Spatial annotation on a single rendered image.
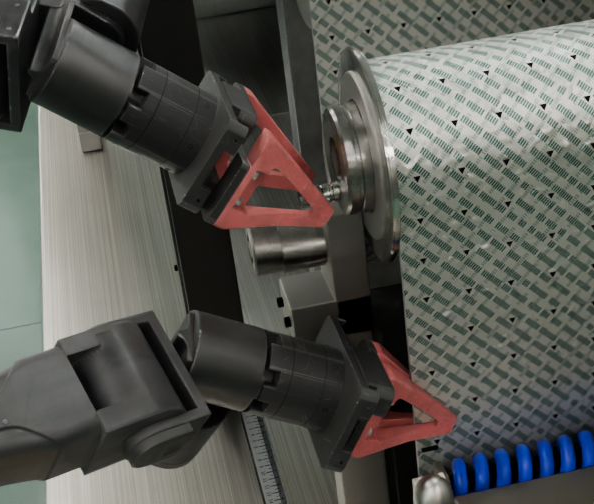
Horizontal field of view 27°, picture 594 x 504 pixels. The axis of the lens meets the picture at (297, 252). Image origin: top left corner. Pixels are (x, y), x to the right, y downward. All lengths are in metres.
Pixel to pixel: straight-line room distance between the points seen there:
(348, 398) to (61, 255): 0.80
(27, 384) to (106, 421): 0.05
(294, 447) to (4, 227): 2.76
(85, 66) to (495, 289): 0.31
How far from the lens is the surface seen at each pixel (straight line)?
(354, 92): 0.81
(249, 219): 0.78
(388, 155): 0.76
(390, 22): 1.00
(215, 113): 0.78
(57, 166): 1.82
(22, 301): 3.39
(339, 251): 0.87
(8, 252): 3.68
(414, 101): 0.78
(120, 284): 1.46
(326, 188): 0.83
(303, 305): 0.89
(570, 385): 0.90
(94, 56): 0.76
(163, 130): 0.77
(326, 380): 0.81
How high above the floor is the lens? 1.59
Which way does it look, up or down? 28 degrees down
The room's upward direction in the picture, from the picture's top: 7 degrees counter-clockwise
